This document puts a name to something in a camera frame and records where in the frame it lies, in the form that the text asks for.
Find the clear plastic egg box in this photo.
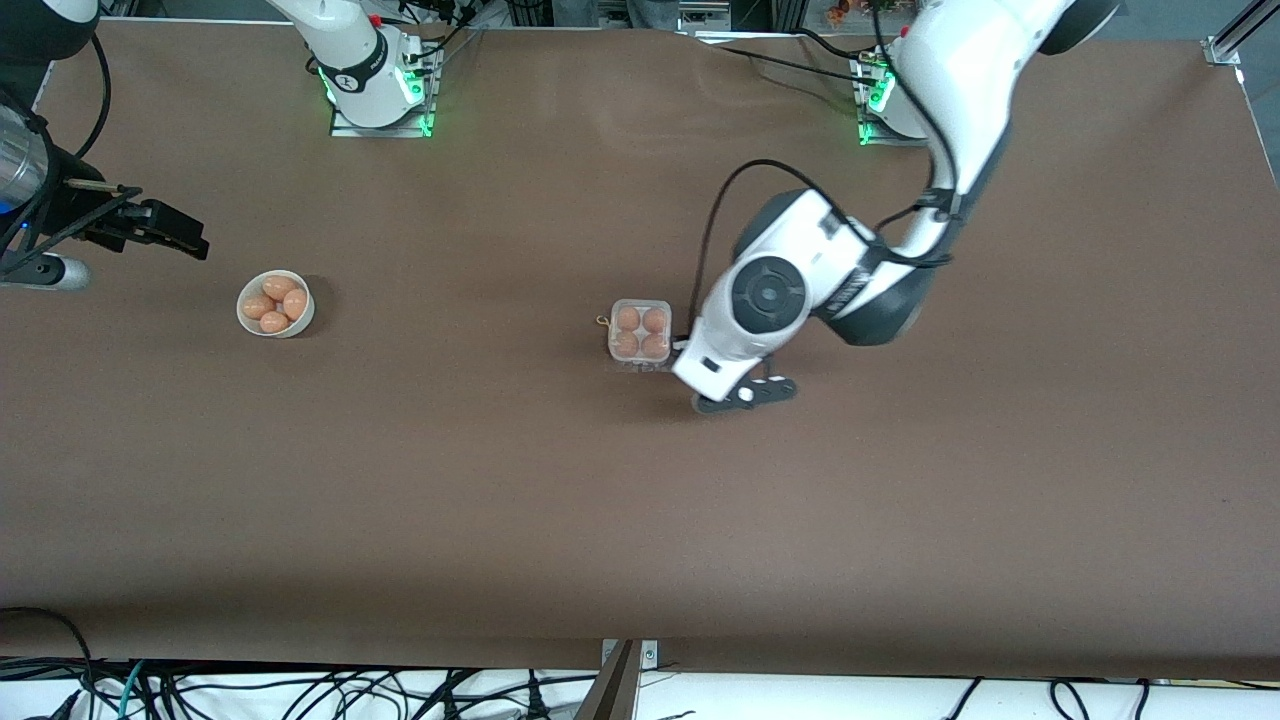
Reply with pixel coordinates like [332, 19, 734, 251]
[596, 298, 675, 371]

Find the white round bowl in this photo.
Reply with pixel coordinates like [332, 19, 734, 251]
[236, 270, 316, 339]

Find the black left arm wrist cable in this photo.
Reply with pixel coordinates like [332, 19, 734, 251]
[688, 0, 966, 321]

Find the black arm wrist cable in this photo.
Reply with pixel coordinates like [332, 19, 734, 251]
[0, 35, 111, 276]
[688, 0, 966, 321]

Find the black right arm wrist cable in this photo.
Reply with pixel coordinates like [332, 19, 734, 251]
[0, 35, 111, 276]

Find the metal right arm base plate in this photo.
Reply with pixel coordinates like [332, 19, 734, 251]
[330, 45, 437, 139]

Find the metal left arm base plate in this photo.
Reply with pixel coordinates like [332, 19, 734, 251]
[858, 50, 933, 148]

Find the long black base cable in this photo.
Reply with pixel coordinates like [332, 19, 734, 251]
[700, 40, 871, 83]

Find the metal table edge bracket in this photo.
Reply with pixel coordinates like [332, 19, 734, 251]
[575, 638, 661, 720]

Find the short black base cable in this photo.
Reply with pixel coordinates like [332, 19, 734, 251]
[795, 28, 881, 63]

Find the black looped floor cable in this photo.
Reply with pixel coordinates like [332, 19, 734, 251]
[0, 605, 96, 720]

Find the teal floor cable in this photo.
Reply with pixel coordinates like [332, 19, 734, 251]
[115, 660, 149, 720]

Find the aluminium profile corner bracket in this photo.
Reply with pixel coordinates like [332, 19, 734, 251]
[1205, 0, 1280, 69]

